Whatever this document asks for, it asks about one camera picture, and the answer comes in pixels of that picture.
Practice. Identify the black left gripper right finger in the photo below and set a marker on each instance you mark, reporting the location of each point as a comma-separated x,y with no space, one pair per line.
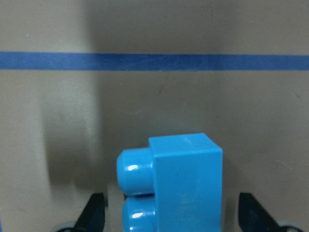
253,217

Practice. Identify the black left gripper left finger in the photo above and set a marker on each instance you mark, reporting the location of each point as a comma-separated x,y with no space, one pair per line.
92,218

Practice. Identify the blue toy block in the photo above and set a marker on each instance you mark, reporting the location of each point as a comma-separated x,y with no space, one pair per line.
172,185

